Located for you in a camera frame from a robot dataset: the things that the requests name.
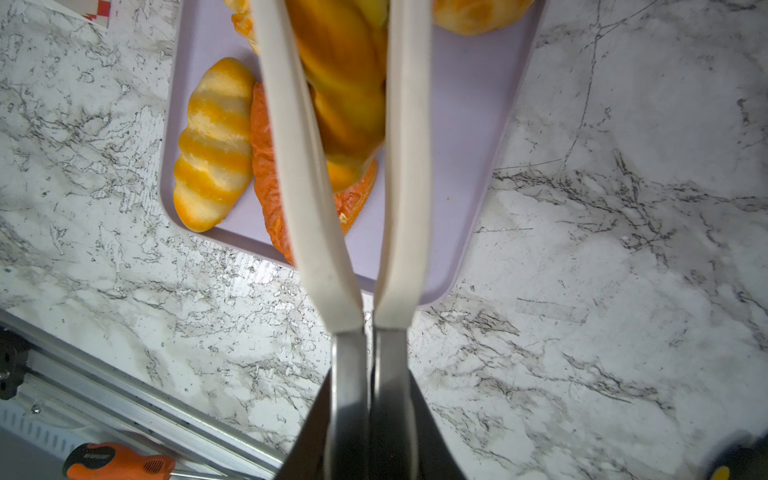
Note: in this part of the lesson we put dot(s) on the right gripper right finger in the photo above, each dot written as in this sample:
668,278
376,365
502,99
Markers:
435,461

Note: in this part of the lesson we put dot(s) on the striped oval bread left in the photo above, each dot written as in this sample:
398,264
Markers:
214,166

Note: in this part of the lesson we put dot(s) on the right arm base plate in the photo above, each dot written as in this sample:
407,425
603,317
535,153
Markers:
14,352

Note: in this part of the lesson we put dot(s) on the aluminium front rail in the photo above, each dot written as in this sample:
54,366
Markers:
69,398

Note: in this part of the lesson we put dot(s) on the twisted braided bread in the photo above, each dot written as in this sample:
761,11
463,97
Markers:
243,22

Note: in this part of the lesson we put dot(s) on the orange handled screwdriver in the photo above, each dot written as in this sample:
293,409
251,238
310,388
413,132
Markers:
117,461

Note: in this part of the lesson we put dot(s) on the white food tongs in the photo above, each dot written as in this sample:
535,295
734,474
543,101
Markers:
365,285

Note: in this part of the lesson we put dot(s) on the lilac plastic tray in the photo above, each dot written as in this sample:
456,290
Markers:
475,84

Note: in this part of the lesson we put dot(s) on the white floral paper bag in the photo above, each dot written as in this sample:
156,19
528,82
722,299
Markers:
94,11

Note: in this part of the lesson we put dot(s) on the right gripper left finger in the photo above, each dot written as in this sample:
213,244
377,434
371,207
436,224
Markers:
306,458

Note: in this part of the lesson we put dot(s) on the ring doughnut bread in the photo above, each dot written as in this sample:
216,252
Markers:
476,17

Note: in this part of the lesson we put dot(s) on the long striped croissant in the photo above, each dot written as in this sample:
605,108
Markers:
343,50

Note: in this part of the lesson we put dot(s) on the orange triangular pastry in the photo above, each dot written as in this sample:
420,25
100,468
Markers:
349,203

